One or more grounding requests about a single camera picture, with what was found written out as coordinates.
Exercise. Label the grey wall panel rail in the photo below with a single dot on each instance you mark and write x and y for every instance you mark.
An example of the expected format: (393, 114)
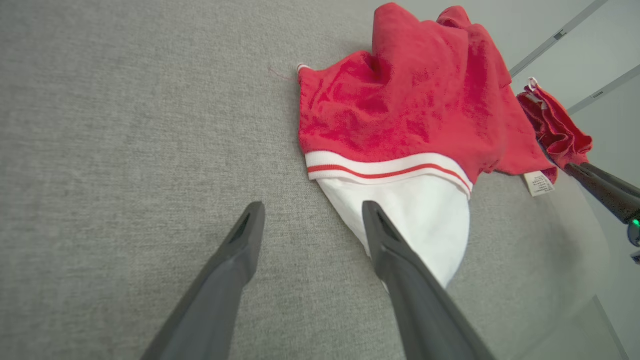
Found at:
(600, 92)
(560, 35)

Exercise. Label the red and white sports jersey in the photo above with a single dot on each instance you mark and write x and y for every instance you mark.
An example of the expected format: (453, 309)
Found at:
(400, 115)

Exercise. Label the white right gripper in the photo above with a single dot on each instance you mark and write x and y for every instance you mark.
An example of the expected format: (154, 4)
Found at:
(636, 240)

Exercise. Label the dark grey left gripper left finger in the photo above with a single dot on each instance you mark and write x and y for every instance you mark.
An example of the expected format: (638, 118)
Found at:
(220, 295)

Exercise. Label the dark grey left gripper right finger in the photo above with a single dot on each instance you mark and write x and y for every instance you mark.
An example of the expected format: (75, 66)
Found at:
(425, 305)

